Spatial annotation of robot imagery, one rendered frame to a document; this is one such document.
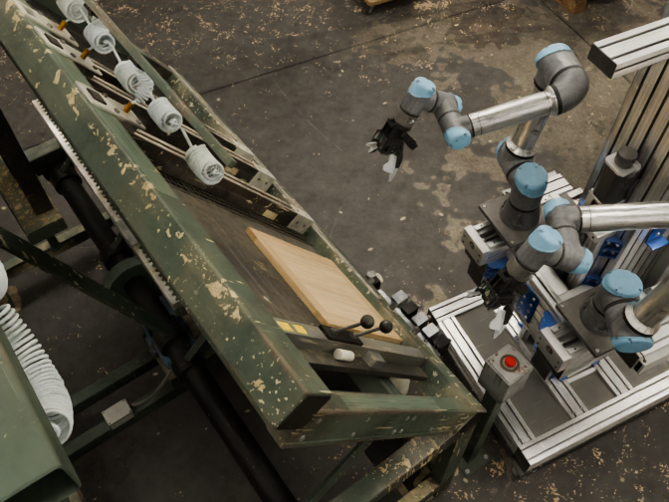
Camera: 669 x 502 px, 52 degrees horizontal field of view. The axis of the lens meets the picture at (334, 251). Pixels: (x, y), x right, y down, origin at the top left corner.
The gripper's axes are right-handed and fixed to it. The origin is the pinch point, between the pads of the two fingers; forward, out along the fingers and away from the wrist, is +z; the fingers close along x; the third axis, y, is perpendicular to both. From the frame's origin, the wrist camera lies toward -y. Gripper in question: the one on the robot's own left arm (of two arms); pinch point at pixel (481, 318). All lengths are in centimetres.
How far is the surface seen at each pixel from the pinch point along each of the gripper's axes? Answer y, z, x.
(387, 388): 15.1, 33.1, 0.1
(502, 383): -33.7, 33.9, 5.7
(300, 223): 3, 46, -83
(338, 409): 66, -7, 23
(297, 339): 61, 3, -2
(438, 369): -17.9, 41.3, -8.0
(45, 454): 129, -27, 31
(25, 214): 91, 86, -126
